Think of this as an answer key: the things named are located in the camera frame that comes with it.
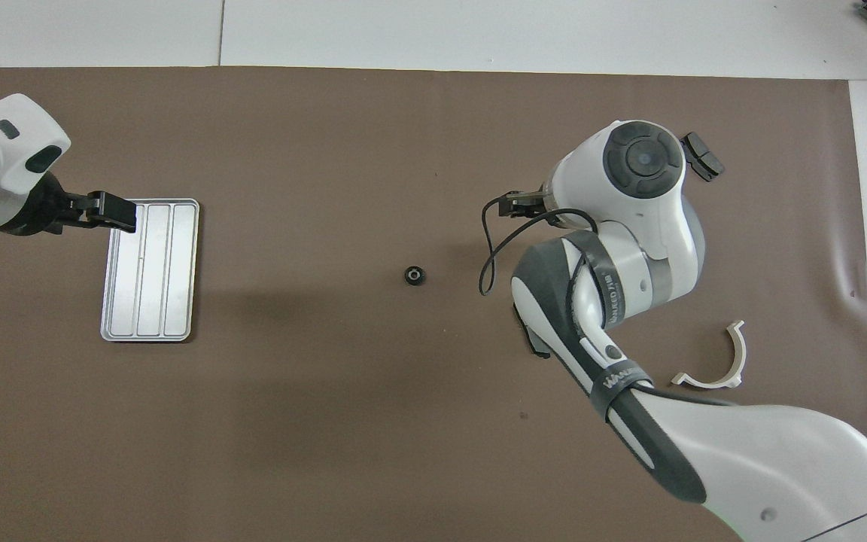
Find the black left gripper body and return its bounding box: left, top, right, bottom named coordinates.
left=0, top=172, right=73, bottom=236

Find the silver metal tray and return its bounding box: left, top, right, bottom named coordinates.
left=100, top=198, right=201, bottom=343

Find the brown table mat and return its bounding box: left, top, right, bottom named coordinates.
left=0, top=66, right=867, bottom=542

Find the dark grey brake pad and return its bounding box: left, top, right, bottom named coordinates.
left=680, top=132, right=726, bottom=183

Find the white curved plastic bracket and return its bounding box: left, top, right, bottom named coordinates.
left=671, top=320, right=748, bottom=390

